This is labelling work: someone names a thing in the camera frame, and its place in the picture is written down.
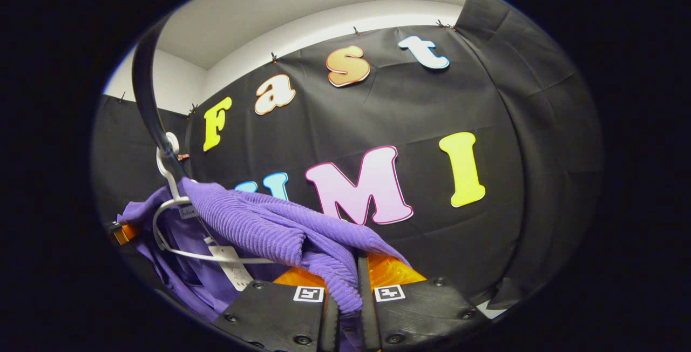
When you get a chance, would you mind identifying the purple corduroy jacket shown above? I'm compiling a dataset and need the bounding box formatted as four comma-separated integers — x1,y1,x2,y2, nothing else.
118,177,411,323

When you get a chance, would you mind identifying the white hanger with label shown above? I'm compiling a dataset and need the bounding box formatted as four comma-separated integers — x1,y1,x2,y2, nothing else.
152,132,276,265

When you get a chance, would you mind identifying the white paper price tag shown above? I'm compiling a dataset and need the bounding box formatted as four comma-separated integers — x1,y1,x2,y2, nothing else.
207,243,254,292

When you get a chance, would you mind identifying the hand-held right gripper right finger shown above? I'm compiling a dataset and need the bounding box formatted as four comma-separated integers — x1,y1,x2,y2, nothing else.
356,252,491,352

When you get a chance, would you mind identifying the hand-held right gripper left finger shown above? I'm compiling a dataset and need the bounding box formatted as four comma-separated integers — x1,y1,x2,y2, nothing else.
212,266,340,352

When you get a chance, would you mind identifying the black clothes rack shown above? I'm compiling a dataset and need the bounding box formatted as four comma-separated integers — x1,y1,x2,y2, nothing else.
132,15,191,182

